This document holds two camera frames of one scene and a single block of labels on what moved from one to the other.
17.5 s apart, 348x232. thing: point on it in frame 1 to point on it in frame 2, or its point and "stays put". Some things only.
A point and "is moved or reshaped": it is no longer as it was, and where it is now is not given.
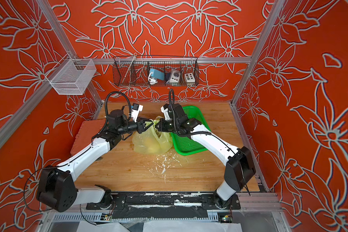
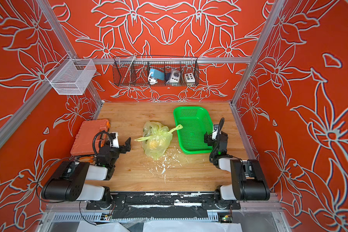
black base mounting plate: [165, 205] stays put
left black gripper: [140, 123] to [127, 148]
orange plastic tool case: [88, 130] stays put
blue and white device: [154, 75] stays put
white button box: [189, 78] stays put
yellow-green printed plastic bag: [152, 141] is moved or reshaped
